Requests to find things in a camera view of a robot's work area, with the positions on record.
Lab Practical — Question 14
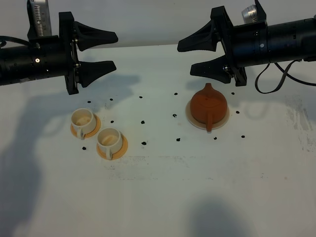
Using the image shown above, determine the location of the white teacup far left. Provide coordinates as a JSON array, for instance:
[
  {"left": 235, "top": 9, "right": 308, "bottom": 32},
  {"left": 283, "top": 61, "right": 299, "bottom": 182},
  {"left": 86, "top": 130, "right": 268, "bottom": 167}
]
[{"left": 71, "top": 108, "right": 97, "bottom": 140}]

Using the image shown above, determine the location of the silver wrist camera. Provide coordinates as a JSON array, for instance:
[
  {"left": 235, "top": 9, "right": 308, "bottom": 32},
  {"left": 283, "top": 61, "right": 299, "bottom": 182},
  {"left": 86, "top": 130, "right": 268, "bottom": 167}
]
[
  {"left": 27, "top": 0, "right": 52, "bottom": 39},
  {"left": 241, "top": 4, "right": 257, "bottom": 24}
]

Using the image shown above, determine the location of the orange coaster near right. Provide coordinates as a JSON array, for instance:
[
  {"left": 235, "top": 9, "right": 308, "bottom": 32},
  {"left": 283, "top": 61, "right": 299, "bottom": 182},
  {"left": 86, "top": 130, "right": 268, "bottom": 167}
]
[{"left": 96, "top": 135, "right": 128, "bottom": 160}]

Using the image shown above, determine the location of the orange coaster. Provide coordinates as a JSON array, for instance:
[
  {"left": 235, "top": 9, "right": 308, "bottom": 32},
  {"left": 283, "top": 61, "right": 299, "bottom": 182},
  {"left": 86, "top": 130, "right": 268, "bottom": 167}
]
[
  {"left": 70, "top": 115, "right": 101, "bottom": 139},
  {"left": 96, "top": 135, "right": 128, "bottom": 160}
]

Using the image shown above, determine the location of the white teacup near right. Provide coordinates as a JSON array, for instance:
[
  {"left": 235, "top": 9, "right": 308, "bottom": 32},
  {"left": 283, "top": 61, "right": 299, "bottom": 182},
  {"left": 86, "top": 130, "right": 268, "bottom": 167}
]
[{"left": 97, "top": 127, "right": 123, "bottom": 160}]

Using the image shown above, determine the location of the brown clay teapot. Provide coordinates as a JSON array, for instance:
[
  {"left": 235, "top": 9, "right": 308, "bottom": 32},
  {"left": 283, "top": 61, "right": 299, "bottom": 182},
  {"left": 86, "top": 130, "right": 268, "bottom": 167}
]
[{"left": 189, "top": 83, "right": 228, "bottom": 132}]

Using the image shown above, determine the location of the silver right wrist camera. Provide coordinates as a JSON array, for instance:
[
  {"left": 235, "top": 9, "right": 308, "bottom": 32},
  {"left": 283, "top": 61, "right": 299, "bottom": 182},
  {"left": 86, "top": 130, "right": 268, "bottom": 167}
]
[{"left": 241, "top": 4, "right": 257, "bottom": 24}]

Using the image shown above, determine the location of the orange coaster far left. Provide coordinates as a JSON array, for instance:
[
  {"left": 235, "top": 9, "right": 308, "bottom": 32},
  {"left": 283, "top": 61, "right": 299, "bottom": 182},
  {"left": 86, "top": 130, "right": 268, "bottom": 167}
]
[{"left": 70, "top": 115, "right": 101, "bottom": 139}]

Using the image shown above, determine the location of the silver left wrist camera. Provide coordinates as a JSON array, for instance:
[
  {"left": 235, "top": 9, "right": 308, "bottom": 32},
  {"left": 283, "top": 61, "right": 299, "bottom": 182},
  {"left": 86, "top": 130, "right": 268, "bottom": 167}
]
[{"left": 27, "top": 0, "right": 52, "bottom": 39}]

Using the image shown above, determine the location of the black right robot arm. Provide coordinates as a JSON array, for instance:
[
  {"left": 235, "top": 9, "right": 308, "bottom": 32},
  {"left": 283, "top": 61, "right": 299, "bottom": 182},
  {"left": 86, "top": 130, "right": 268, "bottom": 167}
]
[{"left": 177, "top": 1, "right": 316, "bottom": 86}]

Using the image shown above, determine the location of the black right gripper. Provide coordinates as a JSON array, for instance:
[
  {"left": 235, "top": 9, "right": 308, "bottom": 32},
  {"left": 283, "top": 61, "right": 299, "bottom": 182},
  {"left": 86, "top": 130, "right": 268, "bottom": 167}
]
[{"left": 177, "top": 0, "right": 267, "bottom": 86}]

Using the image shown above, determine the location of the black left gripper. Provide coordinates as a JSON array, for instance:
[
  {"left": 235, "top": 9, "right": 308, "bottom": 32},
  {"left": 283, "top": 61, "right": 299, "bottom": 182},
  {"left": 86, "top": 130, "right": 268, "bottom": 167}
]
[{"left": 27, "top": 11, "right": 118, "bottom": 95}]

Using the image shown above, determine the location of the round beige teapot coaster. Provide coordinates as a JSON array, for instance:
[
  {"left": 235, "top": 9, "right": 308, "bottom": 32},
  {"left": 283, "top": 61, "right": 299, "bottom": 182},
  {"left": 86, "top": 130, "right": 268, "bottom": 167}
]
[{"left": 185, "top": 100, "right": 230, "bottom": 130}]

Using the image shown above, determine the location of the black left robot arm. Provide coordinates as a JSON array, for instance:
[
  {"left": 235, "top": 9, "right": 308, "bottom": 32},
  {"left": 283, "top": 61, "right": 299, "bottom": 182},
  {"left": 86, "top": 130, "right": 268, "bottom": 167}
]
[{"left": 0, "top": 12, "right": 118, "bottom": 95}]

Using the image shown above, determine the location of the white teacup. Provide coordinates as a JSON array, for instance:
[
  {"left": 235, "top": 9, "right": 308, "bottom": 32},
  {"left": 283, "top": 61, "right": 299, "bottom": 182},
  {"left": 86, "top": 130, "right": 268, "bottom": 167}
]
[
  {"left": 97, "top": 127, "right": 123, "bottom": 160},
  {"left": 71, "top": 108, "right": 97, "bottom": 140}
]

